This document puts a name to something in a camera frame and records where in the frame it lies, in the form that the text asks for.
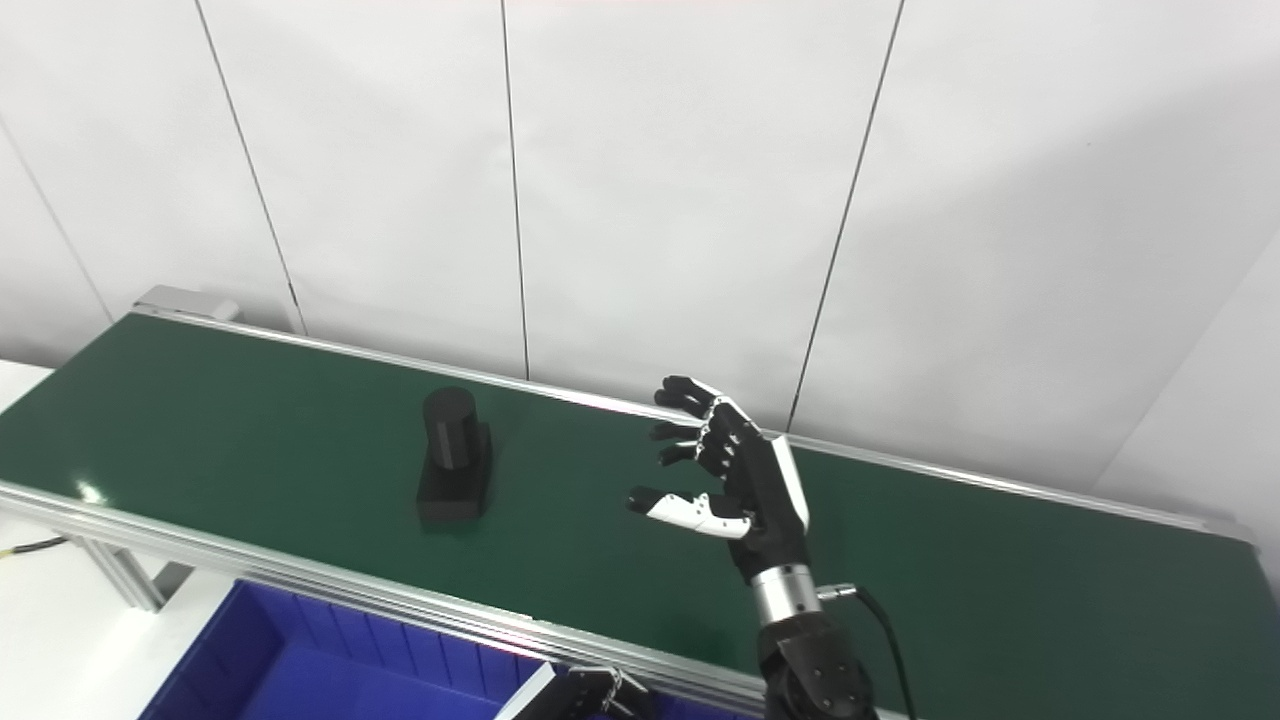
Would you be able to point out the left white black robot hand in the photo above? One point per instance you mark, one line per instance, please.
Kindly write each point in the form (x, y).
(590, 695)

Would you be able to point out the aluminium conveyor leg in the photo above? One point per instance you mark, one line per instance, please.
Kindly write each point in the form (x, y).
(125, 580)

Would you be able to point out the green conveyor belt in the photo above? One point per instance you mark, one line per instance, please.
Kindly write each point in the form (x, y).
(300, 586)
(250, 430)

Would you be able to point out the black cylinder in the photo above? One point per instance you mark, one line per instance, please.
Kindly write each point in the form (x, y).
(452, 470)

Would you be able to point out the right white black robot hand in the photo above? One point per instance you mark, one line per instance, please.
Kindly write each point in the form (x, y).
(765, 500)

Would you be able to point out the grey conveyor end housing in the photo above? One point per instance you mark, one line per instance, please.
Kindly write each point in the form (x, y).
(185, 303)

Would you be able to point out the blue plastic bin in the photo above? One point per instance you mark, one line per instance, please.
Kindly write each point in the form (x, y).
(300, 670)

